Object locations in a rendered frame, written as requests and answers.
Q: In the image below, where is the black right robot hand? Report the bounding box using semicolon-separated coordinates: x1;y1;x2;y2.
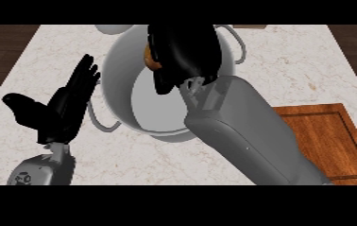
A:
146;24;223;96

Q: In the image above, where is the grey round object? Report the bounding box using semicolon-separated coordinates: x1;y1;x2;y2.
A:
94;24;134;35

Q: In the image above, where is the brown wooden cutting board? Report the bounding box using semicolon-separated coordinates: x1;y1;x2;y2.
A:
270;102;357;186

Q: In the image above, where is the grey metal pot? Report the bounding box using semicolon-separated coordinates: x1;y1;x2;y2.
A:
86;24;246;144

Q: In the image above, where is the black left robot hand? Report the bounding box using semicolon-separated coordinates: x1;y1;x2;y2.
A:
1;53;102;146

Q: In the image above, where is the tan flat object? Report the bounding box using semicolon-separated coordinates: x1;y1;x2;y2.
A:
232;24;269;29

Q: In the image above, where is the orange-brown pear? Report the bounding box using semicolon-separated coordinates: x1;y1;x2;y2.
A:
142;43;164;71

